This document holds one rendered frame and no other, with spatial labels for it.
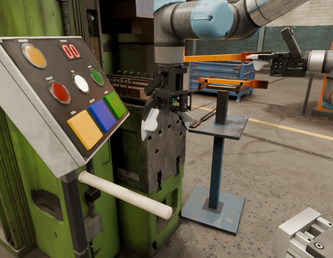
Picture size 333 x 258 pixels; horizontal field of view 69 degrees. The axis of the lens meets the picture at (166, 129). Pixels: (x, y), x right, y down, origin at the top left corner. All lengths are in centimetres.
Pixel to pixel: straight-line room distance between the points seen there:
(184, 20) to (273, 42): 843
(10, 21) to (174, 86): 84
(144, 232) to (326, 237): 100
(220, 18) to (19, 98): 41
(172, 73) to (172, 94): 5
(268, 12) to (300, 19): 815
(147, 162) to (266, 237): 99
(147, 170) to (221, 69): 396
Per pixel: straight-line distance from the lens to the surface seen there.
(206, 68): 508
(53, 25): 97
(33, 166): 144
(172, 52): 59
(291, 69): 99
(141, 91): 109
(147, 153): 112
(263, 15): 59
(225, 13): 52
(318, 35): 858
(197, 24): 51
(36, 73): 55
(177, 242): 165
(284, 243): 70
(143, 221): 139
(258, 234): 180
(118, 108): 73
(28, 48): 58
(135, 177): 126
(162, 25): 59
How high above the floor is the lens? 120
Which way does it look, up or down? 21 degrees down
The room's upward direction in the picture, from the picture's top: straight up
